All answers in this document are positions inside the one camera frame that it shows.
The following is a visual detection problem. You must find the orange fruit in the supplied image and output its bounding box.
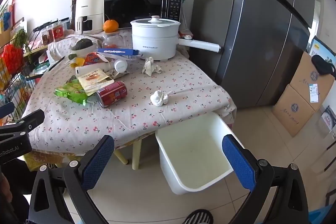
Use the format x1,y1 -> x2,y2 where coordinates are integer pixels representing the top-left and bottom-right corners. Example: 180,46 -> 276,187
103,19 -> 119,33

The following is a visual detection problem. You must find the white tissue ball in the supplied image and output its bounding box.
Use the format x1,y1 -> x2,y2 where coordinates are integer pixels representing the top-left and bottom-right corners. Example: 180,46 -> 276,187
150,90 -> 169,107

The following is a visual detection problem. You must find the stack of white bowls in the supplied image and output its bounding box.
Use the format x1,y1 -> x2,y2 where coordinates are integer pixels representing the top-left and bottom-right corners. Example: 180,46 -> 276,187
70,40 -> 99,58

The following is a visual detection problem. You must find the cream air fryer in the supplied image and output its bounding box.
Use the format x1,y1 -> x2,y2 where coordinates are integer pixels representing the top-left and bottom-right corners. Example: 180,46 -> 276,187
75,0 -> 105,34

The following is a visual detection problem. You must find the green snack packet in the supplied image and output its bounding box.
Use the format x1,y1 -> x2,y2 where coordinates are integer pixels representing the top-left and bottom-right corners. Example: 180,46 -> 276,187
54,80 -> 88,106

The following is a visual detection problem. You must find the black wire rack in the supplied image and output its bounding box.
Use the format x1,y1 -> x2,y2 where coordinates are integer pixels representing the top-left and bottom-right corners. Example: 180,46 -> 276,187
0,30 -> 50,125

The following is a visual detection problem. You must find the brown cardboard box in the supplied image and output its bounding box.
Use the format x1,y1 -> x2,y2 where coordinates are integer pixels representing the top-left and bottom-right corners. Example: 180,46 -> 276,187
289,51 -> 335,111
272,84 -> 315,137

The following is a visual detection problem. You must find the cream table leg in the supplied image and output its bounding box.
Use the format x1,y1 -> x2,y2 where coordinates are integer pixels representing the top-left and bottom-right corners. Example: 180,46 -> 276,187
133,139 -> 142,170
115,149 -> 129,165

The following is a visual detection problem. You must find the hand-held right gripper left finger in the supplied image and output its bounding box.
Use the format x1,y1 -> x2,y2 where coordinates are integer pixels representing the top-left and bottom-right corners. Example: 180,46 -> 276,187
28,135 -> 115,224

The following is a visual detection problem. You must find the striped slipper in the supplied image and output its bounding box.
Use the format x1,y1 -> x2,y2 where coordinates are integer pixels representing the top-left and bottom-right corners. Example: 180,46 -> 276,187
183,209 -> 214,224

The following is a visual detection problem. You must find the blue printed box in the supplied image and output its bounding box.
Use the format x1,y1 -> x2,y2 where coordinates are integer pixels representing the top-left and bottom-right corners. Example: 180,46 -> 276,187
308,35 -> 336,67

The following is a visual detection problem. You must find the small white bottle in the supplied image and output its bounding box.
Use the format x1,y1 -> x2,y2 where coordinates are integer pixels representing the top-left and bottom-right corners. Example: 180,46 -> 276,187
114,59 -> 129,74

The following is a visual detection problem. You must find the red bag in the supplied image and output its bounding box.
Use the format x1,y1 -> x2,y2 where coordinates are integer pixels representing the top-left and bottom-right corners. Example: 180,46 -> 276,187
0,46 -> 24,72

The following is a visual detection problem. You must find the yellow packet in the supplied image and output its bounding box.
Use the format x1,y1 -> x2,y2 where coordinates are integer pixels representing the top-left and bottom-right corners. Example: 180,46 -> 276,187
70,57 -> 86,68

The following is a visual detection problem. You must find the blue long box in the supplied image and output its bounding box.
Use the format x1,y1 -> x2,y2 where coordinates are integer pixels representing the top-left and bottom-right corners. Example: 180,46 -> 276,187
96,48 -> 140,57

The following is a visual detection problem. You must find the glass teapot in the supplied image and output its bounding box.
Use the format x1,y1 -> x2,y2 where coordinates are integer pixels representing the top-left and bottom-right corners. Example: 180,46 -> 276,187
102,31 -> 125,52

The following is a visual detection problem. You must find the black pen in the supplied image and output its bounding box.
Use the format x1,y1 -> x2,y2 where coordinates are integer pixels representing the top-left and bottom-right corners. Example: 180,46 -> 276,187
48,56 -> 66,72

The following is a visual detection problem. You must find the dark green squash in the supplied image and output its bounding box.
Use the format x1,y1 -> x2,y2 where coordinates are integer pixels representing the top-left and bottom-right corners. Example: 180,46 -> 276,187
71,39 -> 93,51

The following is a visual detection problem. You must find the yellow patterned cloth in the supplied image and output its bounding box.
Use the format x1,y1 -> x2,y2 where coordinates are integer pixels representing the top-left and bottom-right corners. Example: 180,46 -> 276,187
22,149 -> 87,172

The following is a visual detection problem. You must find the orange flattened carton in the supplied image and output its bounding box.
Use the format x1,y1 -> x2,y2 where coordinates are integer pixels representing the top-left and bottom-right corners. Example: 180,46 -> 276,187
83,52 -> 105,65

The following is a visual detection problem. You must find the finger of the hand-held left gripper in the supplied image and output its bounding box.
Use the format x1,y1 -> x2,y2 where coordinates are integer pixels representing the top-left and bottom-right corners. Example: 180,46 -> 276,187
16,109 -> 45,135
0,103 -> 15,122

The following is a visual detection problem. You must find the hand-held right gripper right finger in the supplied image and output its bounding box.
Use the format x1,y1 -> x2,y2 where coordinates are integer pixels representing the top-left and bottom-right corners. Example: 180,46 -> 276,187
222,134 -> 310,224

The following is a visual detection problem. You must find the red drink can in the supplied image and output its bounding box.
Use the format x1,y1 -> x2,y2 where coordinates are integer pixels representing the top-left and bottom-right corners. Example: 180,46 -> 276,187
96,81 -> 128,108

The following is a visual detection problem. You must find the beige snack packet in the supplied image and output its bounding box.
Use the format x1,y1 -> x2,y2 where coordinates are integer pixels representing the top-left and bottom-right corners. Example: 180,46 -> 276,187
77,68 -> 115,96

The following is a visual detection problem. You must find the grey refrigerator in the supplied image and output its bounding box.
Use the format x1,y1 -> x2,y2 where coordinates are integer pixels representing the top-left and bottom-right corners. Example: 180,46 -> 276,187
189,0 -> 315,109

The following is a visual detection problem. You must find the white plastic bin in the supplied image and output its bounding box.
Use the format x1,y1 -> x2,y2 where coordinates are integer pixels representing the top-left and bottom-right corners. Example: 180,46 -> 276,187
155,112 -> 243,195

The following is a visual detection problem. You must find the crumpled white tissue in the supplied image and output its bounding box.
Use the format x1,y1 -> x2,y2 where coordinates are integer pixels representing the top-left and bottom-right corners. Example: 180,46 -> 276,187
142,57 -> 163,76

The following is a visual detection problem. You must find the white electric pot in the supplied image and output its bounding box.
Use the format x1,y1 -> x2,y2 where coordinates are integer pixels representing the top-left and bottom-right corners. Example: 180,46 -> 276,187
130,18 -> 221,60

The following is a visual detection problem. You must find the cherry print tablecloth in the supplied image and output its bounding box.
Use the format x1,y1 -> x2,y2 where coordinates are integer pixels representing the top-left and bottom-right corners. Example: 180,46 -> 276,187
26,27 -> 237,156

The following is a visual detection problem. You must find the black cloth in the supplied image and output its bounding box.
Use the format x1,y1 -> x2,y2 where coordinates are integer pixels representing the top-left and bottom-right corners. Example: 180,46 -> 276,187
311,55 -> 336,76

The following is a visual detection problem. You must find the black microwave oven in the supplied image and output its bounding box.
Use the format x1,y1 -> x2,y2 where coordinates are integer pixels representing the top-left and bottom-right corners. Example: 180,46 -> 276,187
104,0 -> 183,30

